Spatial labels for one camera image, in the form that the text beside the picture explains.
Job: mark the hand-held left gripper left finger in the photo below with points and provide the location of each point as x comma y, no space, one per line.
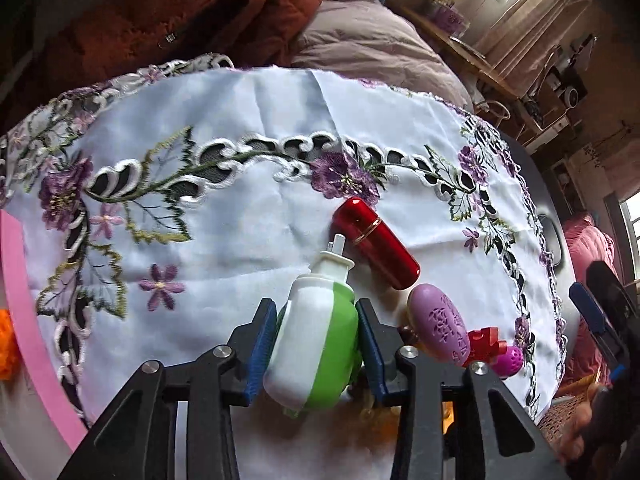
260,350

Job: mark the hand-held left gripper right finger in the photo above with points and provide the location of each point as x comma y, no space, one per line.
368,345

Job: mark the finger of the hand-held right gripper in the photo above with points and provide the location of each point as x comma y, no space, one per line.
610,285
587,307

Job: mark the white and green plug-in device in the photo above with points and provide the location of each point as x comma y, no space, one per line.
310,330

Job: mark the red metal cylinder case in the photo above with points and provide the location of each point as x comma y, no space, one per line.
380,240

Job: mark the red plastic block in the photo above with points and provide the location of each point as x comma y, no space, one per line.
482,342

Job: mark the pink cardboard box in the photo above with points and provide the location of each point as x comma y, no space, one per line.
25,300

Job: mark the person's right hand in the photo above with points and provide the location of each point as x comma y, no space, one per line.
577,435

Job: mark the pink padded cloth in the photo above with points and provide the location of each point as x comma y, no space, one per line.
590,240

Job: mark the magenta perforated ball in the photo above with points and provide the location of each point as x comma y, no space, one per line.
510,360

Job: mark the white embroidered floral tablecloth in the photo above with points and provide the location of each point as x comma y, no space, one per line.
200,260

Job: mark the black appliance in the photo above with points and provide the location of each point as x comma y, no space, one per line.
570,85

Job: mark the wooden side desk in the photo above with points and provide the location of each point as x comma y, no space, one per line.
480,67

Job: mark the orange plastic block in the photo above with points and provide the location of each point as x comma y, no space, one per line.
6,345

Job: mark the beige curtain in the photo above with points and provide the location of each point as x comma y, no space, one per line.
545,15

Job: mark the lilac quilt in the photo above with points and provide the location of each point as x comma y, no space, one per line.
375,45

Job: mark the purple patterned box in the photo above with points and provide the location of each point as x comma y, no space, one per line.
447,17

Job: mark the brown quilted jacket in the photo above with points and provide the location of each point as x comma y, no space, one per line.
200,20

